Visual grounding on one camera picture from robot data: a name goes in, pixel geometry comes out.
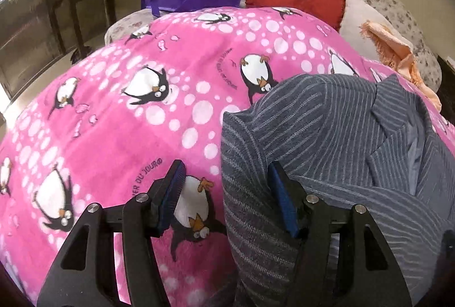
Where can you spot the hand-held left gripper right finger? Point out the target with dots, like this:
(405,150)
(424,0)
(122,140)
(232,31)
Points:
(283,200)

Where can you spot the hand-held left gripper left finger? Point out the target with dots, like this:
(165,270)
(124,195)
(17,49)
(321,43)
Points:
(171,191)

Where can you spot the peach fringed cloth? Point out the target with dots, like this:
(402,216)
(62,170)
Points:
(401,51)

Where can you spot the white pillow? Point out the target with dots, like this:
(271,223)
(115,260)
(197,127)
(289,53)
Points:
(359,13)

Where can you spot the pink penguin print blanket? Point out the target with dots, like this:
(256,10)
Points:
(124,136)

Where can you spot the grey striped jacket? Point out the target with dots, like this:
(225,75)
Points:
(337,136)

